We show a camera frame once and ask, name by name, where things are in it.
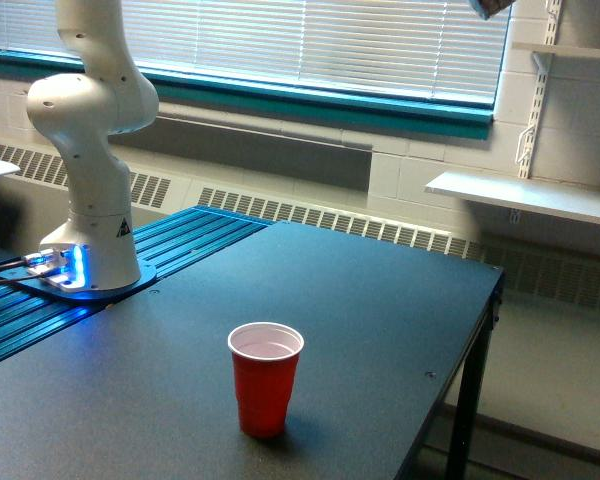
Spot white window blinds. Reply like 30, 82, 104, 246
0, 0, 512, 107

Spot blue arm base plate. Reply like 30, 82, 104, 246
15, 263, 157, 304

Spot white wall shelf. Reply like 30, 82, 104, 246
425, 171, 600, 225
512, 42, 600, 60

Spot teal window sill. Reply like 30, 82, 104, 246
0, 46, 495, 141

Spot baseboard radiator vent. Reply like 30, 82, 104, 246
0, 144, 600, 310

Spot white shelf bracket rail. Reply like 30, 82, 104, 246
515, 0, 563, 179

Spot blue ribbed aluminium rail plate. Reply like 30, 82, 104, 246
0, 206, 271, 362

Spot black table leg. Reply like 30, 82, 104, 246
445, 294, 501, 480

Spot white lower wall shelf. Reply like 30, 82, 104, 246
425, 171, 600, 225

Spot white upper wall shelf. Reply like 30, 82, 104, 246
512, 42, 600, 60

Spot black cables at base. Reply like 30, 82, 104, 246
0, 254, 31, 286

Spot clear cup of almonds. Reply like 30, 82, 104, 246
469, 0, 515, 20

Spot red plastic cup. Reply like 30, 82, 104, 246
227, 322, 304, 439

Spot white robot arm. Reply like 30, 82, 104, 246
27, 1, 159, 293

